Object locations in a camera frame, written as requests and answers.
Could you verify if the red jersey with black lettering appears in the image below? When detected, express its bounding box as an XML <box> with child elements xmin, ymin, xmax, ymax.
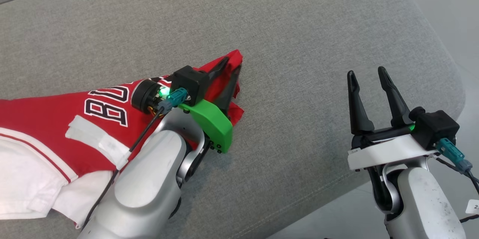
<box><xmin>0</xmin><ymin>49</ymin><xmax>244</xmax><ymax>229</ymax></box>

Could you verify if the left arm cable teal connector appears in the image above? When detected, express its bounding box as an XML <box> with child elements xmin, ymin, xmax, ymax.
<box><xmin>80</xmin><ymin>87</ymin><xmax>187</xmax><ymax>230</ymax></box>

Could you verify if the arm cable teal connector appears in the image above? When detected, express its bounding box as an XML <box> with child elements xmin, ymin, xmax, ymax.
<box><xmin>430</xmin><ymin>138</ymin><xmax>479</xmax><ymax>194</ymax></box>
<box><xmin>80</xmin><ymin>87</ymin><xmax>187</xmax><ymax>230</ymax></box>

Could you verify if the right arm cable teal connector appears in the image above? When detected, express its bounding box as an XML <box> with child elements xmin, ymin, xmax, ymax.
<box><xmin>430</xmin><ymin>138</ymin><xmax>479</xmax><ymax>194</ymax></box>

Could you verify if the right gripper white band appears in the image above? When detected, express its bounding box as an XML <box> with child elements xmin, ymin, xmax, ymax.
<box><xmin>347</xmin><ymin>66</ymin><xmax>439</xmax><ymax>172</ymax></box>

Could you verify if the grey fabric sofa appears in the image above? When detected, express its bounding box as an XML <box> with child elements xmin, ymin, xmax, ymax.
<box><xmin>0</xmin><ymin>0</ymin><xmax>466</xmax><ymax>239</ymax></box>

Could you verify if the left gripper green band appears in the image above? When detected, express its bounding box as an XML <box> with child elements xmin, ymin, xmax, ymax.
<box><xmin>178</xmin><ymin>57</ymin><xmax>242</xmax><ymax>154</ymax></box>

